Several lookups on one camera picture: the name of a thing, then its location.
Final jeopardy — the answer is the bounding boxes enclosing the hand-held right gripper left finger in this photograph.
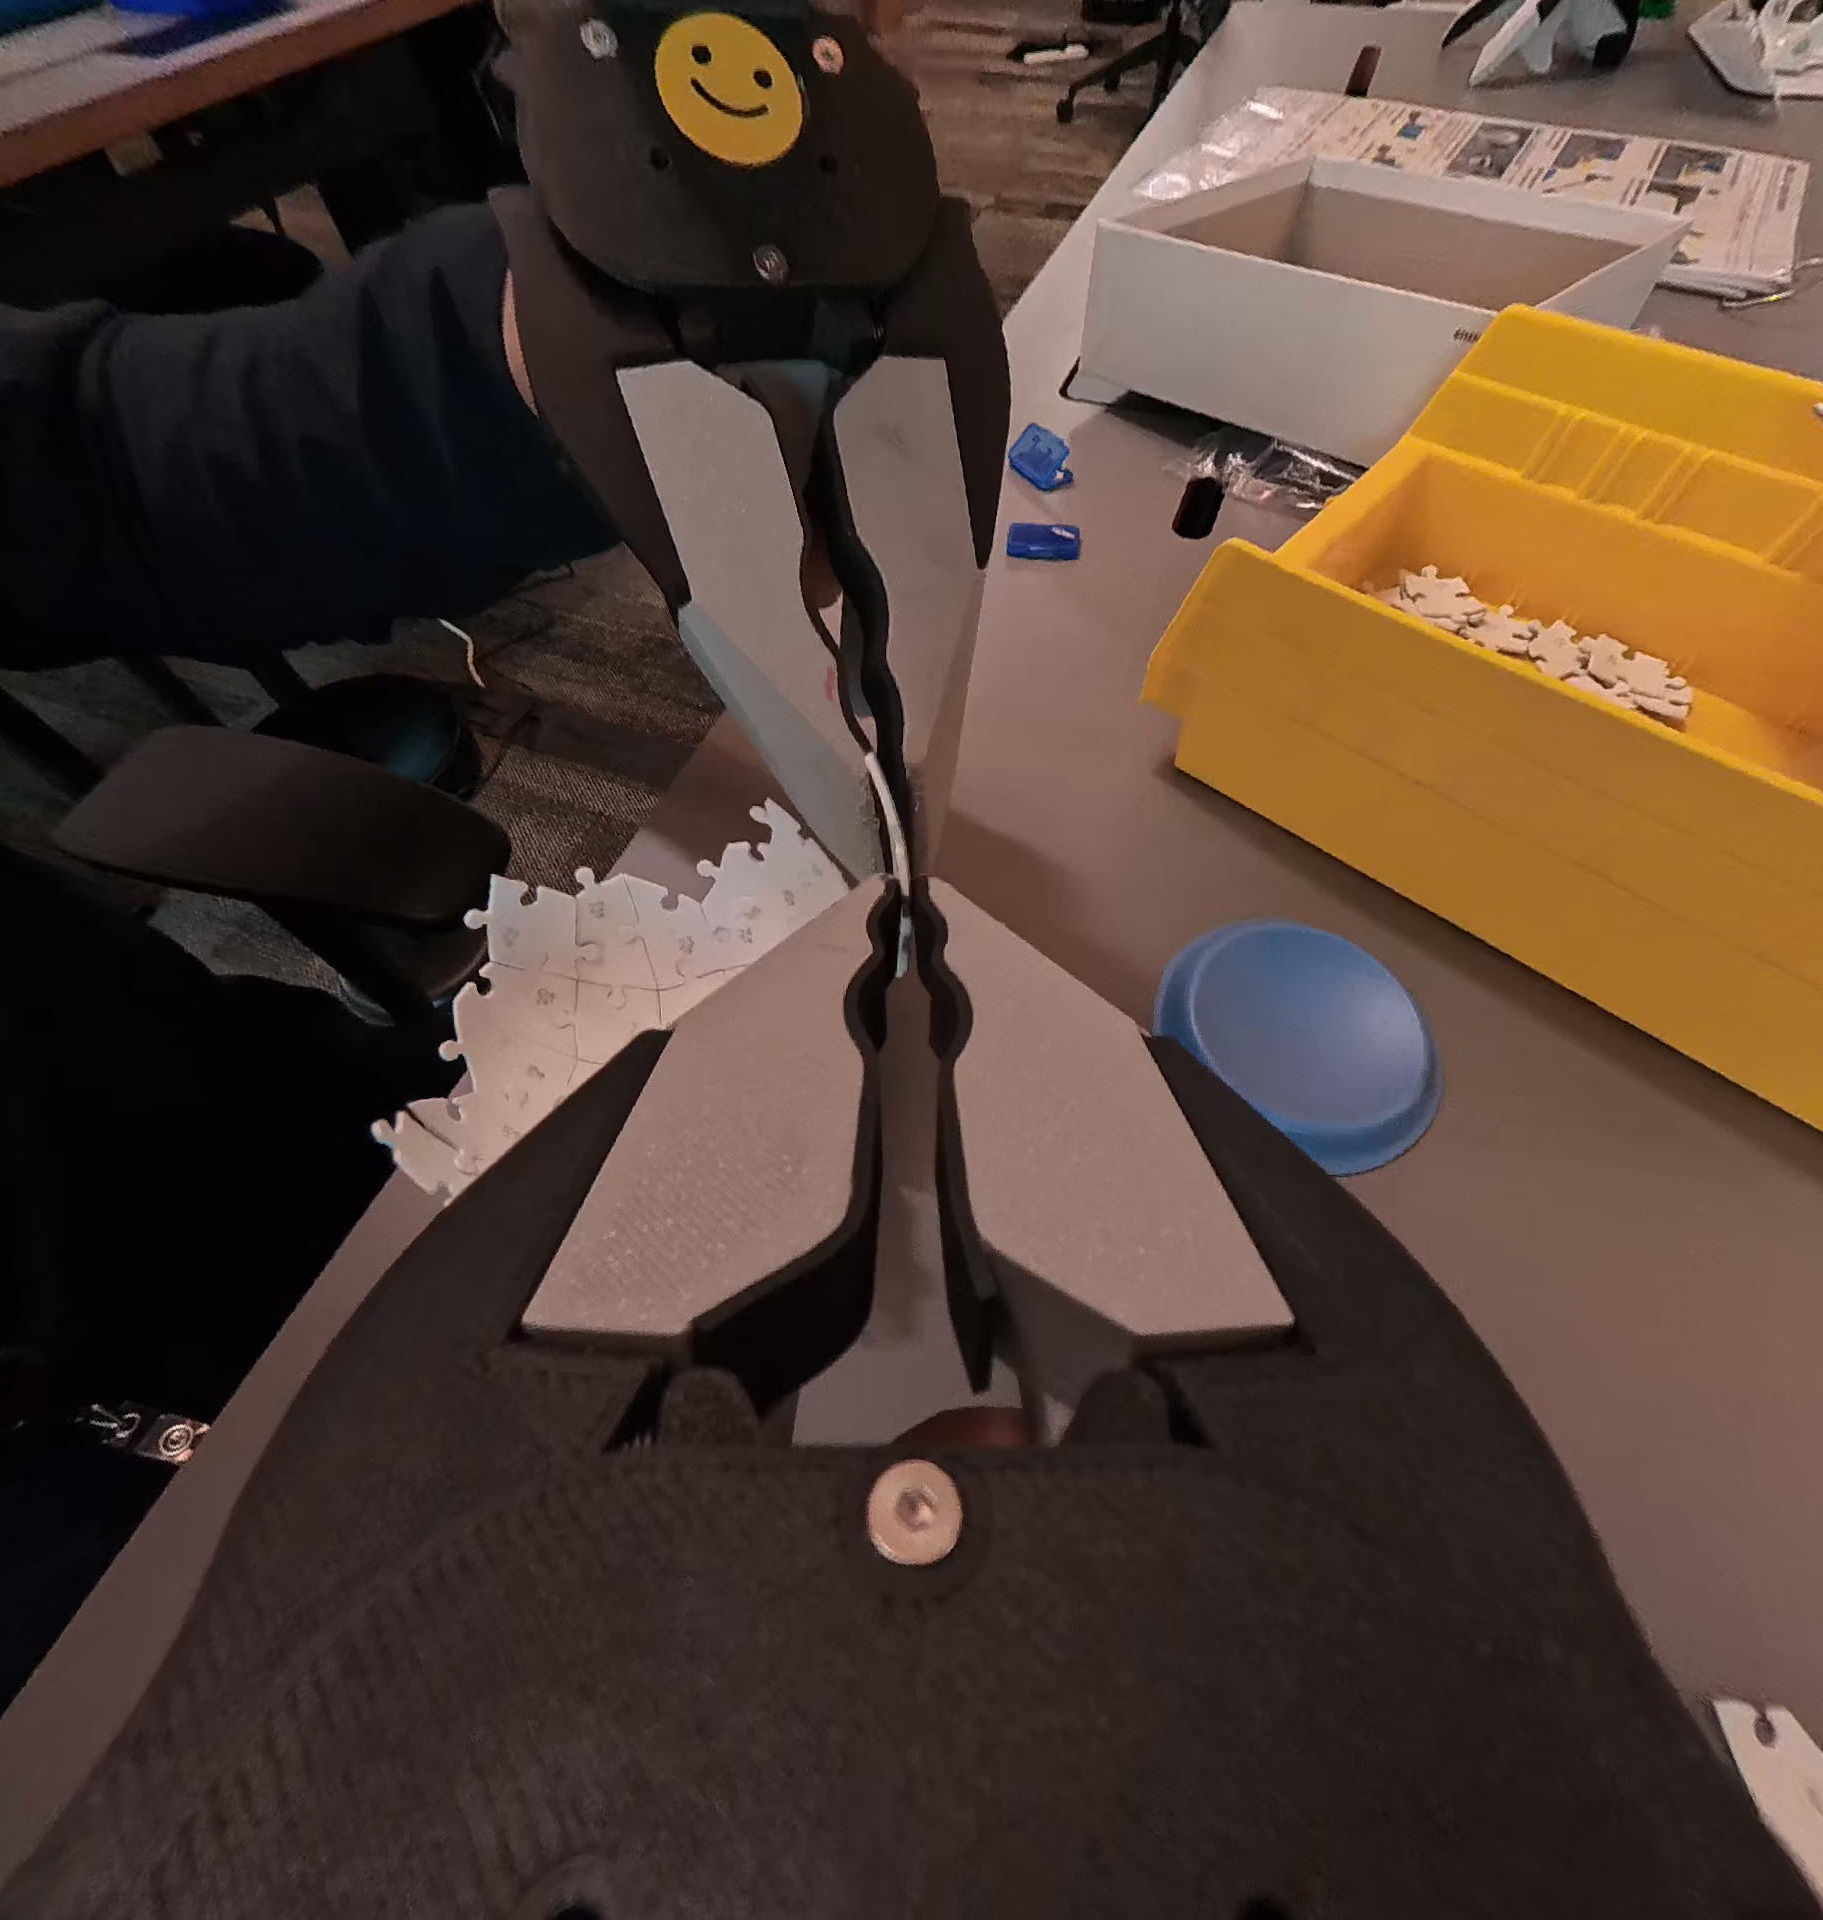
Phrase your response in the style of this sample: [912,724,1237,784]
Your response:
[521,879,912,1418]

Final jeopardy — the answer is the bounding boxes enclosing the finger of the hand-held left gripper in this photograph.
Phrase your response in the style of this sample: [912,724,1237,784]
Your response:
[618,362,922,888]
[827,354,988,884]

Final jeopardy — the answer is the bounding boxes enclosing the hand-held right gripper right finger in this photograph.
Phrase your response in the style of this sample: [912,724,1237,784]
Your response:
[912,879,1300,1447]

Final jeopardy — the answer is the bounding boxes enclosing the partly built puzzle ball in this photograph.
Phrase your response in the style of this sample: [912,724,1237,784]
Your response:
[374,750,915,1204]

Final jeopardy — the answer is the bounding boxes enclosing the white puzzle pieces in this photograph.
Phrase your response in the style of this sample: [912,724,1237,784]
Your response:
[1716,1692,1823,1920]

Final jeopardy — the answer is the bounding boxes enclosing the person's left forearm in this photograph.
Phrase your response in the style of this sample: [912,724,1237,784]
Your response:
[0,202,620,672]

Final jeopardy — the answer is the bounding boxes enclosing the pile of puzzle pieces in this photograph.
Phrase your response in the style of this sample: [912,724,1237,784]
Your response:
[1367,569,1695,727]

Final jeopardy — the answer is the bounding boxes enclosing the clear plastic bag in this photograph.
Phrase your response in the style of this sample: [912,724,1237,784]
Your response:
[1196,427,1363,507]

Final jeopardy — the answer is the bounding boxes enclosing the white cardboard tray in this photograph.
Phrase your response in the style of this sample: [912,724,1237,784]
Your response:
[1072,155,1694,472]

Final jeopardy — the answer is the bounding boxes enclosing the dark blue round object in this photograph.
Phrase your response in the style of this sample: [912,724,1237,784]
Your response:
[258,676,482,804]

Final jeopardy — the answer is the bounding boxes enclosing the black office chair base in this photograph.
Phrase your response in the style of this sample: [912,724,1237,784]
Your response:
[1059,0,1228,125]

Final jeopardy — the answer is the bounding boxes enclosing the black chair armrest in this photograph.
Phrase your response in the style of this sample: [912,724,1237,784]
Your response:
[54,724,517,925]

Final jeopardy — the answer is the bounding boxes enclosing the yellow plastic bin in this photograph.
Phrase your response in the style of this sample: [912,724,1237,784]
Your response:
[1143,303,1823,1159]

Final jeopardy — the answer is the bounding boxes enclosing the wooden desk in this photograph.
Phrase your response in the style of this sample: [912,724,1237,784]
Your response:
[0,0,477,209]

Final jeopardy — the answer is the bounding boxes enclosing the metal badge clip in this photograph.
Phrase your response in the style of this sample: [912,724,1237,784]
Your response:
[79,1401,211,1469]

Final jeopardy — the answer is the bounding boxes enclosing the printed instruction sheets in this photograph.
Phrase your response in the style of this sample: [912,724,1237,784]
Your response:
[1134,88,1814,297]

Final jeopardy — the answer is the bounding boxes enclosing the white model figure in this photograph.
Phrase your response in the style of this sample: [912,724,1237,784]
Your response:
[1441,0,1678,88]

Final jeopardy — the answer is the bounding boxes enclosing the white folded object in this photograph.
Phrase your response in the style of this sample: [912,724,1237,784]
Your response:
[1691,0,1823,104]

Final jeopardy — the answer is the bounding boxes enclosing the blue round stand ring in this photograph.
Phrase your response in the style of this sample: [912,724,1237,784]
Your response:
[1153,921,1441,1177]

